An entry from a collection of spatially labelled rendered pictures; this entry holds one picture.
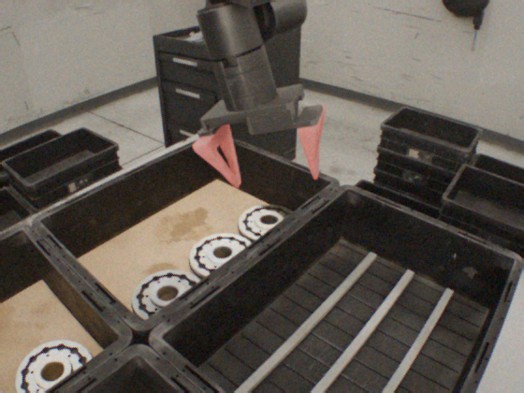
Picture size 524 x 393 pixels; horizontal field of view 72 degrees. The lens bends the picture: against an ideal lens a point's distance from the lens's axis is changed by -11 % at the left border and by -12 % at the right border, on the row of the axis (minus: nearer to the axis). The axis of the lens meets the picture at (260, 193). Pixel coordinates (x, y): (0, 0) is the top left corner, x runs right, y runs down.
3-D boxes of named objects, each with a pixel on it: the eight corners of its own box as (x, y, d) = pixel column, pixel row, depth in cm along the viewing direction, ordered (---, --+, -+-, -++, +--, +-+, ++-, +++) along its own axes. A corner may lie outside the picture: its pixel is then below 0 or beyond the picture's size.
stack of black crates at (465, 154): (459, 211, 191) (483, 129, 167) (442, 241, 172) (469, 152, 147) (389, 184, 212) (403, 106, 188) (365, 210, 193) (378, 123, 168)
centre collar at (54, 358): (47, 399, 39) (45, 396, 39) (28, 372, 42) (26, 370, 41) (80, 373, 42) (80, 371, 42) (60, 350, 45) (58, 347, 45)
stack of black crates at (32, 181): (63, 282, 151) (27, 187, 126) (32, 249, 167) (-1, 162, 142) (138, 234, 177) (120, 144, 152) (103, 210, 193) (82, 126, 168)
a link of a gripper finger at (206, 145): (231, 174, 53) (208, 107, 48) (283, 167, 50) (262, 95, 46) (211, 202, 47) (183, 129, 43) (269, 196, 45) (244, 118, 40)
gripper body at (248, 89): (225, 113, 48) (205, 54, 45) (307, 98, 44) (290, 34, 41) (204, 136, 43) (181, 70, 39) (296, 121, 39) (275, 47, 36)
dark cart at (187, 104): (228, 224, 208) (219, 46, 158) (170, 194, 231) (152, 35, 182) (295, 177, 247) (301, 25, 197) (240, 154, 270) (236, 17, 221)
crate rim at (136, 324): (144, 350, 41) (140, 337, 39) (32, 233, 57) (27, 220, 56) (342, 194, 66) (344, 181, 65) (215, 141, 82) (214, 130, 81)
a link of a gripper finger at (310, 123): (282, 167, 50) (261, 95, 46) (339, 160, 47) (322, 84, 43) (268, 196, 45) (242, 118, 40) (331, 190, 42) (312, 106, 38)
